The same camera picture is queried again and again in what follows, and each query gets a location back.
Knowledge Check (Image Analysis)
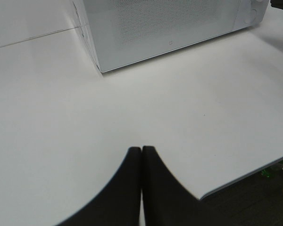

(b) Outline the round white door button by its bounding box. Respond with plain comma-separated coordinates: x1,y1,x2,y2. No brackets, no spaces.
243,9,257,24

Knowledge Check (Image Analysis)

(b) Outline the green object on floor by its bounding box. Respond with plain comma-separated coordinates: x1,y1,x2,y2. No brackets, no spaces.
260,168,274,178

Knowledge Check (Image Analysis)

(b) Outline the white microwave door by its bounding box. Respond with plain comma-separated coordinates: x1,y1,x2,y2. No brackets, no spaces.
82,0,242,73

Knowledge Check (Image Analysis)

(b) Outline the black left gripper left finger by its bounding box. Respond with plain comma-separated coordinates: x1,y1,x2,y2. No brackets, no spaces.
59,147,142,226

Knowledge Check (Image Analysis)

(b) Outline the white microwave oven body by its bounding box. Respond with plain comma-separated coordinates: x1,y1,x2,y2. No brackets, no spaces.
72,0,269,73

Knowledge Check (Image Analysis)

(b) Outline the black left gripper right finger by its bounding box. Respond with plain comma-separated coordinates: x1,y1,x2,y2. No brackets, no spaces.
142,146,203,226

